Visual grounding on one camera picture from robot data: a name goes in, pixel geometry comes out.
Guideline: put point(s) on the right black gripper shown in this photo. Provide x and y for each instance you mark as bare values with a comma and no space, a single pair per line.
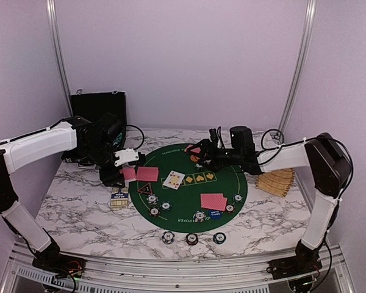
205,146

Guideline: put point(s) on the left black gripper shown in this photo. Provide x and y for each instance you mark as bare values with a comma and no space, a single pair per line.
108,178

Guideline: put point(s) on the red card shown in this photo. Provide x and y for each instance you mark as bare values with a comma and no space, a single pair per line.
207,199
191,149
150,174

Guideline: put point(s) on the orange big blind button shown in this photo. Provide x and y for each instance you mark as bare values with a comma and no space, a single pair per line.
194,158

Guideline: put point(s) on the blue small blind button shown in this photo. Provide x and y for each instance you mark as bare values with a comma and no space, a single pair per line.
214,214

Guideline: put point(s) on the blue white chip stack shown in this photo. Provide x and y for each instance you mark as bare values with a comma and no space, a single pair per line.
168,237

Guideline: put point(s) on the brown chip stack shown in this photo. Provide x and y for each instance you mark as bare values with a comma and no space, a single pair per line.
191,238

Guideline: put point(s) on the teal chip stack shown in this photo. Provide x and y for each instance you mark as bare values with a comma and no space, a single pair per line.
219,238

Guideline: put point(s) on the red back card deck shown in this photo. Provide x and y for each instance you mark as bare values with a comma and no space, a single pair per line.
129,174

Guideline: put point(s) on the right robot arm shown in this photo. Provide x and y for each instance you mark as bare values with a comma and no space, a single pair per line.
323,159

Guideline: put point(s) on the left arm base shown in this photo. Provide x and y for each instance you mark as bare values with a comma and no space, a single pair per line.
52,260

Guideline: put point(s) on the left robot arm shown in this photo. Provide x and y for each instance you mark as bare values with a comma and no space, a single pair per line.
96,141

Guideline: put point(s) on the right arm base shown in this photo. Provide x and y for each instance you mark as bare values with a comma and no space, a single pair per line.
305,260

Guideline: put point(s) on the blue gold card box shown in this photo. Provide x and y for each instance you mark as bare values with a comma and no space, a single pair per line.
119,197

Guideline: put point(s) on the teal 50 chip row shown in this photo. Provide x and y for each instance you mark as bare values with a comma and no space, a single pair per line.
118,139

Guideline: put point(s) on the black red triangle marker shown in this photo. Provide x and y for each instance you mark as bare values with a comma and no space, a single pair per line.
145,190

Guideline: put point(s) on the round green poker mat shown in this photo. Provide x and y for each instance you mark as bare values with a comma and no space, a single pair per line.
187,199

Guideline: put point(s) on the black poker chip case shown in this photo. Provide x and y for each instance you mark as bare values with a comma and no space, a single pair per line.
92,106

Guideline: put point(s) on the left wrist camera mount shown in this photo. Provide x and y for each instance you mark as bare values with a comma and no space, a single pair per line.
124,156

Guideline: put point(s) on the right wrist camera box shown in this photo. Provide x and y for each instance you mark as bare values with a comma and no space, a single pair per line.
242,139

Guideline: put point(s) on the right aluminium frame post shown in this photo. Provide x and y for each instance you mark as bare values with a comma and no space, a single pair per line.
303,51

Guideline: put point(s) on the aluminium frame post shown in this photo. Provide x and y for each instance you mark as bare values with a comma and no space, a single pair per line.
303,51
54,28

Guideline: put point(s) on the aluminium front rail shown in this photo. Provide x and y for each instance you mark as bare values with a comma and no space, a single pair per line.
235,274

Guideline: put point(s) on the left aluminium frame post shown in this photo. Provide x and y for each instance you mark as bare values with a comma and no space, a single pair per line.
54,28

